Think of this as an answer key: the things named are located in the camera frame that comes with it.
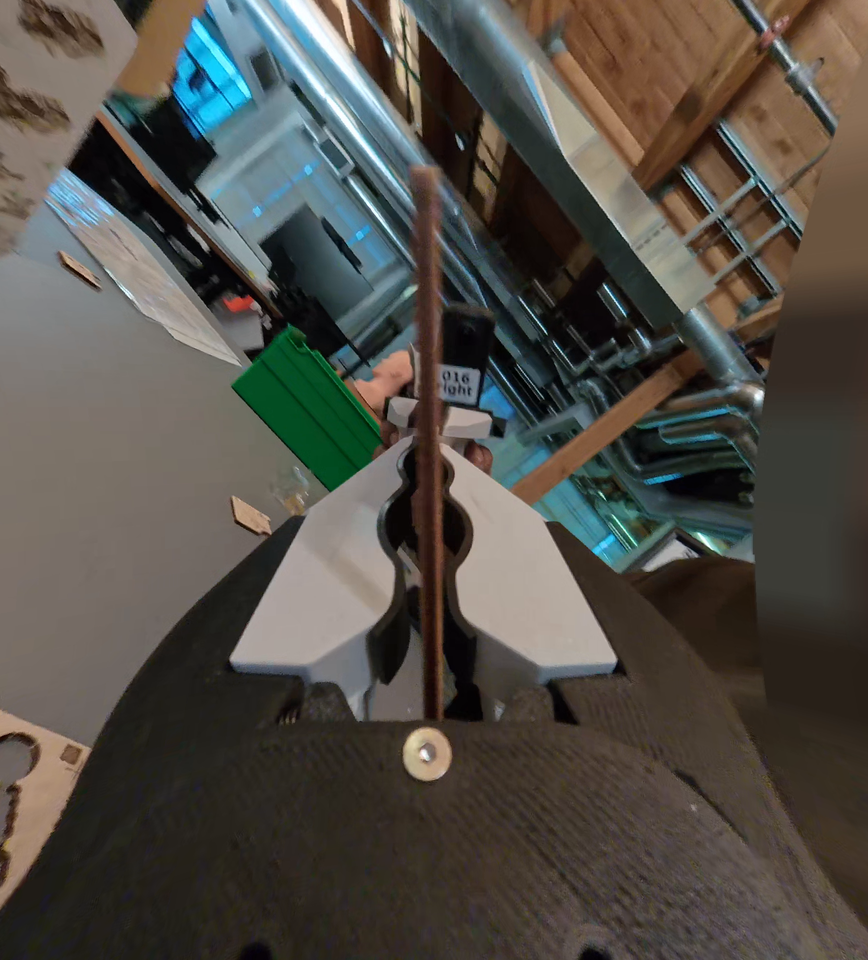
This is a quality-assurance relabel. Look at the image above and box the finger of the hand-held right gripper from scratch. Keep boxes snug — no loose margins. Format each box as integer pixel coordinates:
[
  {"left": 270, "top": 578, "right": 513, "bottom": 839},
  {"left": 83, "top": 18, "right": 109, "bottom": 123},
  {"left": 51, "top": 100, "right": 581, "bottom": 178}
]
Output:
[
  {"left": 441, "top": 405, "right": 496, "bottom": 445},
  {"left": 384, "top": 395, "right": 423, "bottom": 439}
]

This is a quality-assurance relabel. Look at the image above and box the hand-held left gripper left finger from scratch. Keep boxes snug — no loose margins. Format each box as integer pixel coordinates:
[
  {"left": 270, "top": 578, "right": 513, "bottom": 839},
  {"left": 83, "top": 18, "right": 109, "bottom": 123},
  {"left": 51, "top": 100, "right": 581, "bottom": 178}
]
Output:
[{"left": 228, "top": 437, "right": 425, "bottom": 723}]

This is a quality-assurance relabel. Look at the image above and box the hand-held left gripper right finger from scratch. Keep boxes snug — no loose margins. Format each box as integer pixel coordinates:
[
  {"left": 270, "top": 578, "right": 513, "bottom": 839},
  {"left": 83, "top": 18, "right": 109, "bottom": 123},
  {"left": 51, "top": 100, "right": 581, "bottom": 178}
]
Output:
[{"left": 441, "top": 450, "right": 620, "bottom": 721}]

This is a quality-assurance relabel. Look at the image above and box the wooden sheet with round holes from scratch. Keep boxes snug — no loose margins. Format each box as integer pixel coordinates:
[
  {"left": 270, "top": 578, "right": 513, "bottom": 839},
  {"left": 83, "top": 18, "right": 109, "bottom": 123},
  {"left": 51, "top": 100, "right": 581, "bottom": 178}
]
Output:
[{"left": 409, "top": 166, "right": 450, "bottom": 723}]

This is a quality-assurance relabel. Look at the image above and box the grey desk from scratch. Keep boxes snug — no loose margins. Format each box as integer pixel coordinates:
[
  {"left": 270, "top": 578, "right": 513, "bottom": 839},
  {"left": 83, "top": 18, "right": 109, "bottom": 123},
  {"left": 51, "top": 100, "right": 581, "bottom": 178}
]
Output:
[{"left": 0, "top": 198, "right": 345, "bottom": 960}]

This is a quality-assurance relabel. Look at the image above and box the person's right hand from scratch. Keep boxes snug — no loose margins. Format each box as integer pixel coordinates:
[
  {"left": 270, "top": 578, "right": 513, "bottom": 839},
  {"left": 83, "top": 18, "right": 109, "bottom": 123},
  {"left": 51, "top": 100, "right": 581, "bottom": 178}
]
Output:
[{"left": 376, "top": 422, "right": 496, "bottom": 475}]

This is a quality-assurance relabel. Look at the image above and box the green plastic bin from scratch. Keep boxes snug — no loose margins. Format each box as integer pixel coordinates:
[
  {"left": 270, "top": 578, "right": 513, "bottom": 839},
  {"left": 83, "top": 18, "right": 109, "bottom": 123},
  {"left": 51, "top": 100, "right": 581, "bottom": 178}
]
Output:
[{"left": 231, "top": 324, "right": 382, "bottom": 492}]

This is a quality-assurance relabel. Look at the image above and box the small wooden part sheet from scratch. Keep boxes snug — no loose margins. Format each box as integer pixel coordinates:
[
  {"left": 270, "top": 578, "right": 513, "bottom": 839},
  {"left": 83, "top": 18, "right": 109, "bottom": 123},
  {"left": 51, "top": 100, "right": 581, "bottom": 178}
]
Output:
[{"left": 230, "top": 495, "right": 273, "bottom": 537}]

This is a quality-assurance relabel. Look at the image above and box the clear plastic bag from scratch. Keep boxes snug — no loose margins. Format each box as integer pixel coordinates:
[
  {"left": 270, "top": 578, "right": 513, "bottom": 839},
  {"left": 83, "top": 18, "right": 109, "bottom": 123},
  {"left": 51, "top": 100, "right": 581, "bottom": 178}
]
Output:
[{"left": 269, "top": 465, "right": 315, "bottom": 515}]

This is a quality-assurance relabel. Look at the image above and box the wooden ceiling beam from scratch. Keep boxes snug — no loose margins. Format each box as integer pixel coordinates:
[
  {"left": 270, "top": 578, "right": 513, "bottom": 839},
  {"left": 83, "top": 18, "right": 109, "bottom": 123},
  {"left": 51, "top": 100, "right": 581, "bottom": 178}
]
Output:
[{"left": 512, "top": 348, "right": 712, "bottom": 505}]

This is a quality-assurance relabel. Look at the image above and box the person's brown shirt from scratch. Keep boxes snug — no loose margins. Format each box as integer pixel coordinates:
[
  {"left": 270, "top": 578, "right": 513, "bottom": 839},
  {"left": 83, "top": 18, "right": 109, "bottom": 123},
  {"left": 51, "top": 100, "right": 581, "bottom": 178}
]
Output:
[{"left": 625, "top": 555, "right": 868, "bottom": 960}]

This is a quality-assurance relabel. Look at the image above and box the cluster of metal ceiling pipes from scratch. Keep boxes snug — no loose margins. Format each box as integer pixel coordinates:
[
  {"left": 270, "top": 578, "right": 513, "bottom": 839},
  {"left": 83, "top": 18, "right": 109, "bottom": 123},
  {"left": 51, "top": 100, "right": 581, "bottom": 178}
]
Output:
[{"left": 239, "top": 0, "right": 840, "bottom": 541}]

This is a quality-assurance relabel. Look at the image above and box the clear plastic wrapper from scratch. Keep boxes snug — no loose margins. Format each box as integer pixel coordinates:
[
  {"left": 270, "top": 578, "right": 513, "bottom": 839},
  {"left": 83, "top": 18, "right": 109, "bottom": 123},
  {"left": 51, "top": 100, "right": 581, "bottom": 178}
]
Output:
[{"left": 47, "top": 168, "right": 243, "bottom": 369}]

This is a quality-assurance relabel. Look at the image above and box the wooden sheet with slot cutouts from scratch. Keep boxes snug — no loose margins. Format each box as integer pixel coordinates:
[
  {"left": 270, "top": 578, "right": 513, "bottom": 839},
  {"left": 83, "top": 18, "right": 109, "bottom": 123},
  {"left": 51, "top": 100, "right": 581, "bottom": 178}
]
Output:
[{"left": 0, "top": 690, "right": 93, "bottom": 935}]

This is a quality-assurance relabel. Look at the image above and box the small square wooden piece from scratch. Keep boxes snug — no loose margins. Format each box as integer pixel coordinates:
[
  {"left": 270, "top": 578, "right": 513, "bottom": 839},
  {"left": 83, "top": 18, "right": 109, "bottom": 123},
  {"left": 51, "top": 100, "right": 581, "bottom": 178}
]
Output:
[{"left": 57, "top": 249, "right": 103, "bottom": 290}]

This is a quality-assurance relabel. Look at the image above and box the assembly instruction sheet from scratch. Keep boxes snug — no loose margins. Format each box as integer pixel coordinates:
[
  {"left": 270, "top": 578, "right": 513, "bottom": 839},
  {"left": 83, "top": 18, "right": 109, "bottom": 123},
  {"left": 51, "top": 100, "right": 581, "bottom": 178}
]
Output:
[{"left": 0, "top": 0, "right": 138, "bottom": 260}]

